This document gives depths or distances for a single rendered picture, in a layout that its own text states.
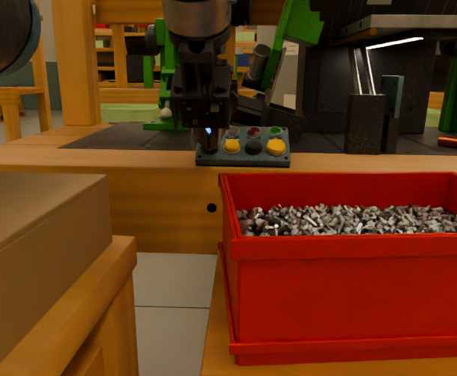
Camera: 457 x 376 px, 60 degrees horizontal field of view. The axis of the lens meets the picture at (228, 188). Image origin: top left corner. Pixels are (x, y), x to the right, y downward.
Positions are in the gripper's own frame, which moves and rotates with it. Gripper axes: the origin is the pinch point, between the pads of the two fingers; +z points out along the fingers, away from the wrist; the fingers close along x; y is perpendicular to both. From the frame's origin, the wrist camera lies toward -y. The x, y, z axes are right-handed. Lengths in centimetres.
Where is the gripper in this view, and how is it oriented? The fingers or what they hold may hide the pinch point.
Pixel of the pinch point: (209, 138)
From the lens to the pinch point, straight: 62.6
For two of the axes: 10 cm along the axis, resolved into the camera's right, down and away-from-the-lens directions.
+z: 0.1, 6.3, 7.8
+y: -0.4, 7.8, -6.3
